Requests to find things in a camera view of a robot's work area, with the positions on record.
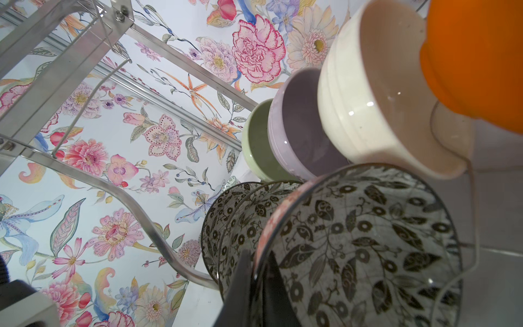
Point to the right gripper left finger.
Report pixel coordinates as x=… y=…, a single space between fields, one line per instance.
x=236 y=306

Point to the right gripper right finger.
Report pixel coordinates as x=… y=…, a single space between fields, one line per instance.
x=277 y=309

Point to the dark patterned bowl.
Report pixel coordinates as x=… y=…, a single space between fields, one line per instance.
x=368 y=245
x=245 y=227
x=216 y=221

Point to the dark patterned bowl back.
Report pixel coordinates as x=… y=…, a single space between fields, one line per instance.
x=368 y=245

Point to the lilac purple bowl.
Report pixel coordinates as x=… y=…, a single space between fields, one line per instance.
x=295 y=132

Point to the light green bowl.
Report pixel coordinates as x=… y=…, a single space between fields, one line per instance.
x=256 y=147

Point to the cream bowl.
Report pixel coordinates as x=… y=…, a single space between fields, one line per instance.
x=374 y=103

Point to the white bowl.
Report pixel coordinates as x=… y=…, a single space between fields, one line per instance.
x=472 y=59

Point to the steel two-tier dish rack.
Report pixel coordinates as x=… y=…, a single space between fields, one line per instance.
x=165 y=137

